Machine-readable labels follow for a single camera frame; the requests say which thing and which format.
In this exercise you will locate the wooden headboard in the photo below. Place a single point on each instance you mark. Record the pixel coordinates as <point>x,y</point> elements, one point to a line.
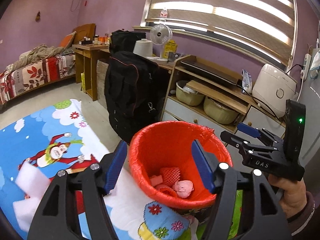
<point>86,30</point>

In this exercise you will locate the orange pillow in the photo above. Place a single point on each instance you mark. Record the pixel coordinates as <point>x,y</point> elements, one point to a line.
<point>67,41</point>

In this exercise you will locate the white foam block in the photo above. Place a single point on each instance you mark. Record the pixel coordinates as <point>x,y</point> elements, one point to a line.
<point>32,181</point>

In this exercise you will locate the white rice cooker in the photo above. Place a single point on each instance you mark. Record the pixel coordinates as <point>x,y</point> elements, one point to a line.
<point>272,88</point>

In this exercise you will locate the black laptop on shelf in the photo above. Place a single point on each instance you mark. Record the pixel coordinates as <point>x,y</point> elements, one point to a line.
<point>210,73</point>

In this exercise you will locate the bed with floral sheet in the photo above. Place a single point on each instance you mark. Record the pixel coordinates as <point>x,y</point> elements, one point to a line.
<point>36,75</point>

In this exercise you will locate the white desk fan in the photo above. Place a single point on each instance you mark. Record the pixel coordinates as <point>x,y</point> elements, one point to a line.
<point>160,35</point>

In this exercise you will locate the red mesh trash bin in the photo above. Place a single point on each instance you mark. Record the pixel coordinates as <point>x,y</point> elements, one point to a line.
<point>168,144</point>

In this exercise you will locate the white power strip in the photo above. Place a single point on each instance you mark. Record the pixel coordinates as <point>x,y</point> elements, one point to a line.
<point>305,68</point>

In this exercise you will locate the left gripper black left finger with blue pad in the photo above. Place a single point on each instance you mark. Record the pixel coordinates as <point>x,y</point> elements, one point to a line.
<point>57,214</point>

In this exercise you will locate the beige basket left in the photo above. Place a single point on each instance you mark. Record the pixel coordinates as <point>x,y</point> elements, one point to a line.
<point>187,95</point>

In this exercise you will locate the white thread cone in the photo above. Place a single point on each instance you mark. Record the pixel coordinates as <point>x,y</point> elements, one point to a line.
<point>143,47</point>

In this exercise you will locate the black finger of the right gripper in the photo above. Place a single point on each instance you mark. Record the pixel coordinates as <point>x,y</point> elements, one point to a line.
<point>244,147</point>

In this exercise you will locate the cartoon blue play mat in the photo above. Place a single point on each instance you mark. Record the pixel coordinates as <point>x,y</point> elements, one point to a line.
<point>59,138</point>

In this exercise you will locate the beige basket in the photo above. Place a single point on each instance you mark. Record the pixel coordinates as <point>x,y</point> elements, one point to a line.
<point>219,112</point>
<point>187,95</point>

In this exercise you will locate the yellow package on desk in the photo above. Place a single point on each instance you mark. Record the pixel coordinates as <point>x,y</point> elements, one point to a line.
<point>170,46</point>

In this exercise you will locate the striped zebra window blind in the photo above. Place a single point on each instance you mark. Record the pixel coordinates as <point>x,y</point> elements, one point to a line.
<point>264,29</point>

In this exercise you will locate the pink crumpled trash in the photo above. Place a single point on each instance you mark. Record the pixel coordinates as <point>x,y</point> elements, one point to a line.
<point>183,188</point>

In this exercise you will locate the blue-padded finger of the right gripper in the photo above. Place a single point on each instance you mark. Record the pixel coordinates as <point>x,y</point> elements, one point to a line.
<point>263,135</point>

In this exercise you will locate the beige crumpled blanket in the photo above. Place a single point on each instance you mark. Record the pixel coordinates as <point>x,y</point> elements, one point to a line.
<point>40,52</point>

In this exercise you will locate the wooden desk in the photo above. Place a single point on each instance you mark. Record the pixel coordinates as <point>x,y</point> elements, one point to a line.
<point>86,58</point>

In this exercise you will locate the large black bag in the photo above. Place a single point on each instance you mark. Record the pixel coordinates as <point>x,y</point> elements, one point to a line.
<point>135,89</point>

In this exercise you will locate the person's right hand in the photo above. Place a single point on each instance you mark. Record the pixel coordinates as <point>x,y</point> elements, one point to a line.
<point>294,198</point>

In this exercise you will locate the black backpack on desk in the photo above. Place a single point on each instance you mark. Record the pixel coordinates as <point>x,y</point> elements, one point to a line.
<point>124,40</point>

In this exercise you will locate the beige basket right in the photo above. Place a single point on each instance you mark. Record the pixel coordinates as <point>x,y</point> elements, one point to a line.
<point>219,112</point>

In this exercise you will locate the wall ornament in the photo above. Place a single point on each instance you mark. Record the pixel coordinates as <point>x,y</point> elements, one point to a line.
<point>38,16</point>

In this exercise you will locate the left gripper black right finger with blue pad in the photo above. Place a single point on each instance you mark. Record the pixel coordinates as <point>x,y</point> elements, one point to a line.
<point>242,199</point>

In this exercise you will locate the wooden shelf cabinet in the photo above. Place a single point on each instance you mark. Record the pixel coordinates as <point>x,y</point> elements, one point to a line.
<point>230,96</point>

